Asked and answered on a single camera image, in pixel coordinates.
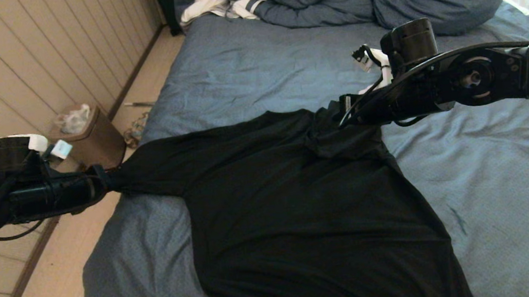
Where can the multicolour patterned cloth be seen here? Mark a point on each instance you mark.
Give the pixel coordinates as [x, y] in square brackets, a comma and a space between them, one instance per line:
[134, 130]

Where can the blue bed sheet mattress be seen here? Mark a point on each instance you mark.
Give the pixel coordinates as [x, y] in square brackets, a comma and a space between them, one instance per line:
[263, 73]

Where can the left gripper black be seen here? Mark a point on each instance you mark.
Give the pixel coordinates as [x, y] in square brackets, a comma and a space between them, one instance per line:
[56, 195]

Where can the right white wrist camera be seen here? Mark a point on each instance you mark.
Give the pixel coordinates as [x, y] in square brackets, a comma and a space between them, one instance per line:
[378, 61]

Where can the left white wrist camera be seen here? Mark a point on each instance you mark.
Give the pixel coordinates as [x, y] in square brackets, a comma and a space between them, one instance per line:
[61, 149]

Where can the white striped garment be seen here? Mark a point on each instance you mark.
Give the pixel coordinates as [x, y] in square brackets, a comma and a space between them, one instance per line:
[206, 6]

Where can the black bed headboard post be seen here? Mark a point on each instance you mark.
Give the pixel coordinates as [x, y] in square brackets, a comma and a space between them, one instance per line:
[167, 9]

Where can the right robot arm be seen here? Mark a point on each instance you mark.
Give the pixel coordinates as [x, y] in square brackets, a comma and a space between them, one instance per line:
[499, 73]

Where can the black printed t-shirt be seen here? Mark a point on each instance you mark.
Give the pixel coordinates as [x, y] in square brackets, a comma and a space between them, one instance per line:
[307, 211]

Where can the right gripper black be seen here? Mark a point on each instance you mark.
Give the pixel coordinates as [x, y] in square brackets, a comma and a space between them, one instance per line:
[398, 102]

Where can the thin grey stick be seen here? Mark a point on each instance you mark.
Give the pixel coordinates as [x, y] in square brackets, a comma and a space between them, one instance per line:
[140, 104]

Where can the brown trash bin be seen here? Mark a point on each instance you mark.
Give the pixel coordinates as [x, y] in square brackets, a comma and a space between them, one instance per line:
[99, 142]

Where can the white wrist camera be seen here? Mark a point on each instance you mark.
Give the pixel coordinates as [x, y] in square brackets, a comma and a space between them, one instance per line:
[61, 149]
[378, 61]

